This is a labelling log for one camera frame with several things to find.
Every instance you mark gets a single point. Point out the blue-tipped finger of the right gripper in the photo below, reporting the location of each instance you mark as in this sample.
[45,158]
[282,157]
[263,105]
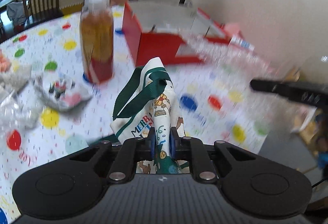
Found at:
[268,86]

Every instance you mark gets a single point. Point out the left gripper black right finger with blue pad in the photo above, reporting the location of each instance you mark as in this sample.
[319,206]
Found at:
[194,152]

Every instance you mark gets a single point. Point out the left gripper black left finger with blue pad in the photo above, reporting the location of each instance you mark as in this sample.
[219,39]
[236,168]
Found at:
[130,153]

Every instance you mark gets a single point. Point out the silver printed snack bag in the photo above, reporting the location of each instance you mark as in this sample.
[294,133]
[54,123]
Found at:
[60,92]

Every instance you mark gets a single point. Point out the clear plastic bag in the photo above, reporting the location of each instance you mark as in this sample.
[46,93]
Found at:
[15,116]

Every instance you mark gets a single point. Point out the pink mesh bath sponge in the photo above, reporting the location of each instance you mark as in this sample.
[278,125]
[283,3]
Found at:
[5,63]

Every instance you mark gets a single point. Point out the white fluffy cloth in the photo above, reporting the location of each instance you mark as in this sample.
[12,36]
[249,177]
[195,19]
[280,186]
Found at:
[16,80]

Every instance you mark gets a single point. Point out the bubble wrap sheet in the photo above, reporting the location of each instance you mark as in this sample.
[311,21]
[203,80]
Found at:
[237,66]

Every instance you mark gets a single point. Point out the pink tissue pack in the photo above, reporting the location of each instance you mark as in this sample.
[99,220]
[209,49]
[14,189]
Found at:
[233,30]

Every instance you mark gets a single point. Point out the red cardboard box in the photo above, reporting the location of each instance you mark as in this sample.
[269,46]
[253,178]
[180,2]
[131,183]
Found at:
[152,29]

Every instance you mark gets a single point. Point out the amber drink bottle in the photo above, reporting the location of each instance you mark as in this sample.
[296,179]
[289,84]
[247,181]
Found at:
[96,33]

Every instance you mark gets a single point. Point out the dark wooden chair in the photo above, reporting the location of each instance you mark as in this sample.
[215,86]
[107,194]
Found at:
[40,11]

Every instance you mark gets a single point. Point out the white bag on floor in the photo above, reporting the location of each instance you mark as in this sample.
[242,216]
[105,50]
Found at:
[15,12]

